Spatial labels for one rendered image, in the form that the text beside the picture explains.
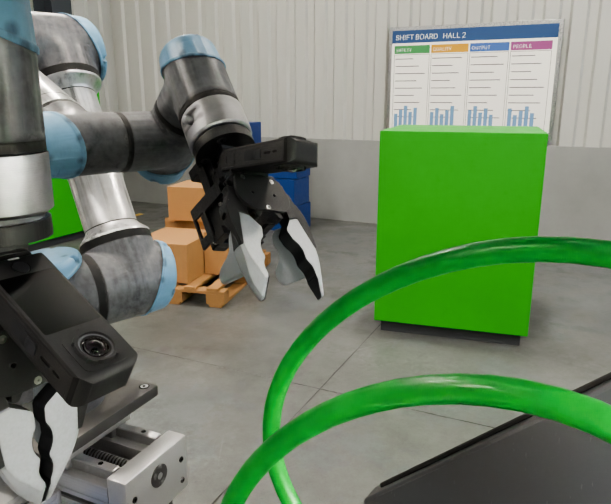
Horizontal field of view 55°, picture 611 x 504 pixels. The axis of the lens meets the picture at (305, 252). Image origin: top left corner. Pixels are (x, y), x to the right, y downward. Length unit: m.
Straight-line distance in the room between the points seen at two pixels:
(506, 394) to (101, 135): 0.58
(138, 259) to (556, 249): 0.74
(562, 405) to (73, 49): 0.96
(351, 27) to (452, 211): 4.08
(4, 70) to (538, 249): 0.32
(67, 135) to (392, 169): 3.07
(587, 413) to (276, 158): 0.41
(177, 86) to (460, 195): 3.03
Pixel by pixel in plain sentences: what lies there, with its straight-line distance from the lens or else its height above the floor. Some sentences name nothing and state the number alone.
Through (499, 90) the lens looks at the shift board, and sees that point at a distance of 6.79.
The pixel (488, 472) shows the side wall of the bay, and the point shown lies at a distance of 0.78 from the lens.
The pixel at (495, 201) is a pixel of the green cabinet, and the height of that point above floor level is 0.90.
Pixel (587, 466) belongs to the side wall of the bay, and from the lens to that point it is 0.74.
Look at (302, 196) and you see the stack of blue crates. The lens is 6.82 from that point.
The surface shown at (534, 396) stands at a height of 1.38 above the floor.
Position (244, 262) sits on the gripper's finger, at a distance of 0.57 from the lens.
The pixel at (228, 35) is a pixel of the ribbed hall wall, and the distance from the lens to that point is 8.06.
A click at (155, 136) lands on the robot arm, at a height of 1.45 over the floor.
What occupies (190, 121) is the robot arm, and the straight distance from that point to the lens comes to 0.69.
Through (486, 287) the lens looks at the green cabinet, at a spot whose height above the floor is 0.37.
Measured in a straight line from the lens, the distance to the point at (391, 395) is 0.29.
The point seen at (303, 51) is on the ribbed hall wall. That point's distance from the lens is 7.54.
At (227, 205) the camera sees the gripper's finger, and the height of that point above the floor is 1.39.
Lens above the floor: 1.49
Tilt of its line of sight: 15 degrees down
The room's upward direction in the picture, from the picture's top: straight up
